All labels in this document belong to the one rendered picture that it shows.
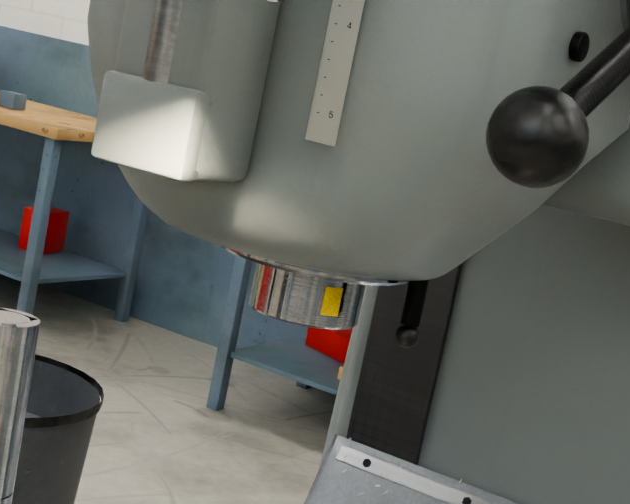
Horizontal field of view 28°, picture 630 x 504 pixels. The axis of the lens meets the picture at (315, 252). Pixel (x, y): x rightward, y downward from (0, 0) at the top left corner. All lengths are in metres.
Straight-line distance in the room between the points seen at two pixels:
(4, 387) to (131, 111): 0.10
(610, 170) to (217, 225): 0.20
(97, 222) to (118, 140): 5.69
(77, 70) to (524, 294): 5.41
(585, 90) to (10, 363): 0.21
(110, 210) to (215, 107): 5.65
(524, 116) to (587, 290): 0.52
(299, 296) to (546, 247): 0.40
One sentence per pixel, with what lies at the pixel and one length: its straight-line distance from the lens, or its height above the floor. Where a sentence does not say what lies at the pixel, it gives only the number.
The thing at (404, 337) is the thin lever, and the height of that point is 1.29.
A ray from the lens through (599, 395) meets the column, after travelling 0.88.
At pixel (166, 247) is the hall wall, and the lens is 5.86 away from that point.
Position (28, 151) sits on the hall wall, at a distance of 6.42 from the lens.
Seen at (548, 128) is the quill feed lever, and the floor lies 1.38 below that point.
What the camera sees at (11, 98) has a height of 0.93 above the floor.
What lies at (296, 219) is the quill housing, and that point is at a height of 1.33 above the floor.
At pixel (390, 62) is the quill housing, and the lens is 0.42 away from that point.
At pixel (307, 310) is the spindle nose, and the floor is 1.29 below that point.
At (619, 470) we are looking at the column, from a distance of 0.88.
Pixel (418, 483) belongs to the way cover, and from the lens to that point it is 0.93.
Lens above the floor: 1.39
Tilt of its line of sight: 9 degrees down
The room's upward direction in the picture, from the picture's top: 12 degrees clockwise
